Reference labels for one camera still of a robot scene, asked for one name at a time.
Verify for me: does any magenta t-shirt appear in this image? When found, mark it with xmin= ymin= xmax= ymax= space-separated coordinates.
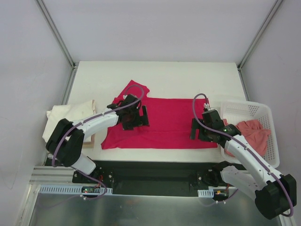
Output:
xmin=101 ymin=80 xmax=218 ymax=150

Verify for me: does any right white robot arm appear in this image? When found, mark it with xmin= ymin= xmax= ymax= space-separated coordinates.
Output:
xmin=190 ymin=109 xmax=297 ymax=219

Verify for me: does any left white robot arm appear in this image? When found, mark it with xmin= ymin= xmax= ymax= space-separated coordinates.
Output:
xmin=46 ymin=94 xmax=149 ymax=183

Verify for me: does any white plastic basket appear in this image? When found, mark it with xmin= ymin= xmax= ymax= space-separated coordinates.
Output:
xmin=221 ymin=100 xmax=280 ymax=168

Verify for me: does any salmon pink t-shirt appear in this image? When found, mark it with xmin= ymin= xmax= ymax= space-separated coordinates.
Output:
xmin=236 ymin=120 xmax=271 ymax=156

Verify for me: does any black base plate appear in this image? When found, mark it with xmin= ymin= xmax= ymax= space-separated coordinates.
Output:
xmin=70 ymin=160 xmax=240 ymax=196

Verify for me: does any right aluminium frame post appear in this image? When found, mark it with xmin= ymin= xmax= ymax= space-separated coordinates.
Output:
xmin=237 ymin=0 xmax=284 ymax=72

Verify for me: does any aluminium frame post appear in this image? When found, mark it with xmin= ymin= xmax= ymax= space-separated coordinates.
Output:
xmin=237 ymin=0 xmax=284 ymax=72
xmin=35 ymin=0 xmax=76 ymax=69

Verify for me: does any right white cable duct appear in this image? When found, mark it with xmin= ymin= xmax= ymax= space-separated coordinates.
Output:
xmin=198 ymin=188 xmax=214 ymax=198

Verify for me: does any white cable duct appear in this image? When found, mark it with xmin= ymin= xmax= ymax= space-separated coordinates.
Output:
xmin=198 ymin=188 xmax=214 ymax=198
xmin=40 ymin=185 xmax=113 ymax=195

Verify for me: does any left white cable duct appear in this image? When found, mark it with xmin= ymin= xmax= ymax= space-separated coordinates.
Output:
xmin=40 ymin=185 xmax=113 ymax=195

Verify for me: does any left aluminium frame post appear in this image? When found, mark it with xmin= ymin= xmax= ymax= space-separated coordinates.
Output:
xmin=35 ymin=0 xmax=76 ymax=69

